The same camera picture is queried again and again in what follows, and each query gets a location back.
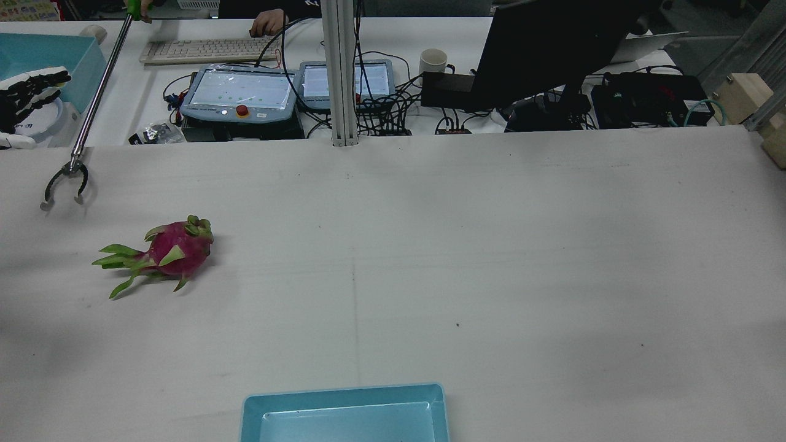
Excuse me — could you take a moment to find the metal reacher grabber tool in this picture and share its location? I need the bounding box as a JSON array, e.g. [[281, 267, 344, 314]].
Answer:
[[40, 0, 152, 212]]

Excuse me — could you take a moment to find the colourful printed box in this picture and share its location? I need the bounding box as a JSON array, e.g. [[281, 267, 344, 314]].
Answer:
[[0, 0, 62, 22]]

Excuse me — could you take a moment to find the aluminium frame bar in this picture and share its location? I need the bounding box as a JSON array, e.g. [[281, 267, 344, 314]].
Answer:
[[700, 0, 786, 132]]

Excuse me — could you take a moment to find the green cable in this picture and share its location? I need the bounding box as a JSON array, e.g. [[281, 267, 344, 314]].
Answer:
[[683, 99, 729, 128]]

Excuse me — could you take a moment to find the aluminium profile post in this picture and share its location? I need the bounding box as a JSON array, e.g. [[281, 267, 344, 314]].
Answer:
[[319, 0, 360, 148]]

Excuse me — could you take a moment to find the black computer monitor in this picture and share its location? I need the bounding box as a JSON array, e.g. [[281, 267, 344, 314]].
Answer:
[[473, 0, 664, 115]]

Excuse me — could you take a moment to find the white round device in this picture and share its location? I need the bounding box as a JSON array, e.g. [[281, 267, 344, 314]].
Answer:
[[17, 96, 84, 149]]

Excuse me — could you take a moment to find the small black box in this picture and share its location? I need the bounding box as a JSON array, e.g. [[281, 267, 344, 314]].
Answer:
[[421, 71, 477, 112]]

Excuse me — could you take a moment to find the person in dark clothing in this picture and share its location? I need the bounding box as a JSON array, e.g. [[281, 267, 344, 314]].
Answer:
[[217, 0, 324, 20]]

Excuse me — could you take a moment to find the clear plastic bag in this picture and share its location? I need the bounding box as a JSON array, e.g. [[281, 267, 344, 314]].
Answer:
[[128, 122, 185, 146]]

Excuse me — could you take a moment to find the light blue plastic bin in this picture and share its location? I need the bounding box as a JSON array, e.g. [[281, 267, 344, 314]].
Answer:
[[0, 33, 108, 114], [239, 383, 450, 442]]

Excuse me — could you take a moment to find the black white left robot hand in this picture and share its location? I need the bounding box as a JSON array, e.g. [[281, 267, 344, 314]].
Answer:
[[0, 66, 72, 150]]

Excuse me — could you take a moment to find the white mug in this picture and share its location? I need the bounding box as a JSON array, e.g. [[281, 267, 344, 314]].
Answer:
[[419, 48, 449, 77]]

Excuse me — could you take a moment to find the light wooden block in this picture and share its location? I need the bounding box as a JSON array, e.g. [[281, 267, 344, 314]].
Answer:
[[761, 115, 786, 170], [715, 73, 776, 127]]

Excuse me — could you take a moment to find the black electronics unit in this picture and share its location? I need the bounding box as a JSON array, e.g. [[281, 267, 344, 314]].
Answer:
[[591, 72, 717, 130]]

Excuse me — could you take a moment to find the pink dragon fruit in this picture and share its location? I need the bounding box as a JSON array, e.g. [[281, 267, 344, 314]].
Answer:
[[92, 215, 214, 300]]

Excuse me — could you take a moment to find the grey teach pendant red button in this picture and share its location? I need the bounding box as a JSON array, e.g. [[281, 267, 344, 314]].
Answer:
[[180, 64, 302, 125]]

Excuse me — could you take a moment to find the black desk cable tangle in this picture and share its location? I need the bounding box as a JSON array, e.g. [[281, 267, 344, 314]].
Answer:
[[355, 50, 510, 137]]

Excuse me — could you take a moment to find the person's bare hand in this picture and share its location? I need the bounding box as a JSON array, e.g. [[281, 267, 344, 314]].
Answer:
[[249, 9, 288, 37]]

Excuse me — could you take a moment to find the white computer keyboard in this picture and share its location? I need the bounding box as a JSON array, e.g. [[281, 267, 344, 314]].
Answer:
[[139, 38, 281, 66]]

